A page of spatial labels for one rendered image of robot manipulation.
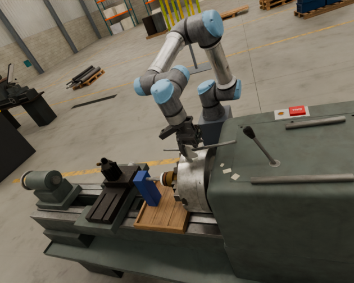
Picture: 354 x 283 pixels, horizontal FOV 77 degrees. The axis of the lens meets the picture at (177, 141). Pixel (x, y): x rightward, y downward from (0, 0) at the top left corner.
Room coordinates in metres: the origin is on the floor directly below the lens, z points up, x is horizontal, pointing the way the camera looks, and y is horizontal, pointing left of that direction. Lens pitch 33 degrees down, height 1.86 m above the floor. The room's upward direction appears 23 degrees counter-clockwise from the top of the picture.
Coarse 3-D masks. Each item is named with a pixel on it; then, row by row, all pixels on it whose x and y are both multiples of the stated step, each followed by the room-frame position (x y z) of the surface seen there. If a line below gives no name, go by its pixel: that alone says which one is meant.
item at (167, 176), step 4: (164, 172) 0.90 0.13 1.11; (168, 172) 0.88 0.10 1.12; (172, 172) 0.86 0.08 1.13; (164, 176) 0.87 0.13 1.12; (168, 176) 0.86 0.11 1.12; (172, 176) 0.84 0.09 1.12; (176, 176) 0.84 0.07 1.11; (164, 180) 0.86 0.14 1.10; (168, 180) 0.84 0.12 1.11; (172, 180) 0.83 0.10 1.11; (164, 184) 0.86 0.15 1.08; (168, 184) 0.84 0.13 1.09
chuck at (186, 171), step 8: (184, 160) 0.78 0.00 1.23; (184, 168) 0.74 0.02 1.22; (192, 168) 0.72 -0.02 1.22; (184, 176) 0.72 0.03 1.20; (192, 176) 0.70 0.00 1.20; (184, 184) 0.70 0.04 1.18; (192, 184) 0.68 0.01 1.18; (184, 192) 0.68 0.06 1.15; (192, 192) 0.66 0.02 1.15; (192, 200) 0.66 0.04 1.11; (192, 208) 0.66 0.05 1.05; (200, 208) 0.64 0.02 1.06
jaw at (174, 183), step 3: (174, 180) 0.83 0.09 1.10; (171, 183) 0.82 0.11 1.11; (174, 183) 0.81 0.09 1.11; (177, 183) 0.80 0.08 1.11; (174, 186) 0.78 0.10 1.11; (177, 186) 0.78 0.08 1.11; (174, 189) 0.77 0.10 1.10; (177, 189) 0.76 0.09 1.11; (174, 192) 0.77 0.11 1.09; (177, 192) 0.74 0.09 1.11; (174, 195) 0.72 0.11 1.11; (177, 195) 0.72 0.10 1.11; (177, 198) 0.72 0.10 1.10; (183, 198) 0.69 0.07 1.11; (177, 201) 0.72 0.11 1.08; (180, 201) 0.71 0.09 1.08; (183, 201) 0.69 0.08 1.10; (186, 201) 0.68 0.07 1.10; (186, 204) 0.68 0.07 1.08
